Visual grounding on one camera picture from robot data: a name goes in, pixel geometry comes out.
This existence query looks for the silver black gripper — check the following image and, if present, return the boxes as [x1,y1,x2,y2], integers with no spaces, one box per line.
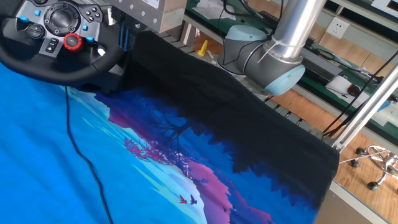
[105,0,187,52]

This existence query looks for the black racing steering wheel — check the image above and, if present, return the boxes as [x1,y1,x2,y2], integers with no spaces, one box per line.
[0,0,125,87]

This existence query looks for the black steering wheel base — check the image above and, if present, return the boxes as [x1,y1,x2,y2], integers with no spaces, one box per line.
[74,46,137,96]

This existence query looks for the small yellow object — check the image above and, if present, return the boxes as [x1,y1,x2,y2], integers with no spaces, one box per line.
[197,39,209,58]

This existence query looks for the green topped workbench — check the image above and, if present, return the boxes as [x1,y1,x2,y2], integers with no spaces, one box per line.
[183,0,398,141]

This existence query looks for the crumpled white paper sheet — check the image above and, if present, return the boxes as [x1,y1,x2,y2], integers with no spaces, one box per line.
[194,0,236,21]

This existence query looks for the blue landscape print cloth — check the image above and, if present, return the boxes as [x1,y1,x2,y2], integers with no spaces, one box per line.
[0,29,340,224]

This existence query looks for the white zip tie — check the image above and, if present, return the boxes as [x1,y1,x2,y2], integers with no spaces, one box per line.
[257,36,304,65]

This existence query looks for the dark grey long box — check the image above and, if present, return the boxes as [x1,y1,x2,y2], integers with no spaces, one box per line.
[300,46,343,83]

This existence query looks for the black orange computer mouse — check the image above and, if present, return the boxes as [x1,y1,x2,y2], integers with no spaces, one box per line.
[347,83,363,97]

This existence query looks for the chrome office chair base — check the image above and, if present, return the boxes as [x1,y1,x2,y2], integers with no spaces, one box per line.
[339,144,398,192]

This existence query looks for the thin black USB cable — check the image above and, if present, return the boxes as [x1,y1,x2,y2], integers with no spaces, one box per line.
[63,85,114,224]

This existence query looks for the white wall socket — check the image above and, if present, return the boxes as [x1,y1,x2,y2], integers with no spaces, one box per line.
[325,16,351,40]

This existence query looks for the black cables along post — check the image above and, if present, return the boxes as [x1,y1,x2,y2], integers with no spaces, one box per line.
[322,49,398,138]

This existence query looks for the aluminium frame post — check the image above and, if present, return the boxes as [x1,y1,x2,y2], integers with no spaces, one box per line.
[331,63,398,154]

